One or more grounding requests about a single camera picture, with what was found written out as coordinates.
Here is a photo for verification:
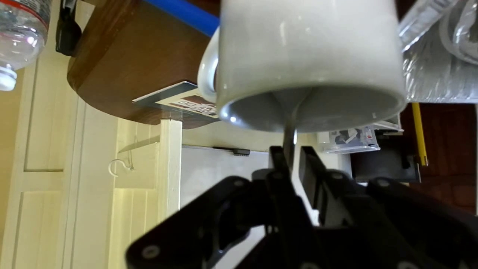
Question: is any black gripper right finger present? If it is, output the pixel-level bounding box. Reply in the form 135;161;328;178
299;145;478;269

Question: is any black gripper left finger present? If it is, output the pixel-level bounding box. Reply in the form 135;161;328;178
126;145;316;269

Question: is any white mug with fork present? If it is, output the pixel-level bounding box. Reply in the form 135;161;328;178
196;0;410;134

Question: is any yellow stick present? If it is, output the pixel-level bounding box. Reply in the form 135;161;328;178
410;101;432;169

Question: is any blue bowl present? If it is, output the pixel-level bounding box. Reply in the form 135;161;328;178
144;0;223;37

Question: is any upright plastic water bottle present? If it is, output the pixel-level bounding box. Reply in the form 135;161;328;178
0;0;54;92

